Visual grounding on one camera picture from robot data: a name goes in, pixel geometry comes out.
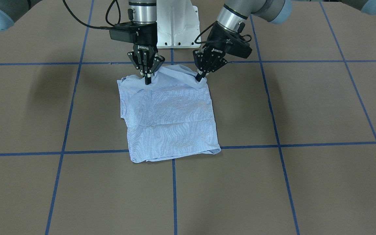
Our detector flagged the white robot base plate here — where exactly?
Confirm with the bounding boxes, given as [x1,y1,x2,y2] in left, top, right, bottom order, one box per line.
[157,0,200,49]

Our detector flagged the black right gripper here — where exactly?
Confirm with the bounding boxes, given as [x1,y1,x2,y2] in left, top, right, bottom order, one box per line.
[128,23,165,85]

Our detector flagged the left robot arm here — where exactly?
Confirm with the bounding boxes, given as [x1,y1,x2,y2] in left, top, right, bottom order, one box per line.
[193,0,292,82]

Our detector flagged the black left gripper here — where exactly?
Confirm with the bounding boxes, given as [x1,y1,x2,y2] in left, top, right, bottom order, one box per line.
[193,22,252,82]

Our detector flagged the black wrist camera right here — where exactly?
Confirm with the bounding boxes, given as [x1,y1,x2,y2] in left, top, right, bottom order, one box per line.
[109,22,139,43]

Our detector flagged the light blue striped shirt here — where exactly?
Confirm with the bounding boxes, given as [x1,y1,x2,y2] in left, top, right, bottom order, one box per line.
[117,64,221,163]

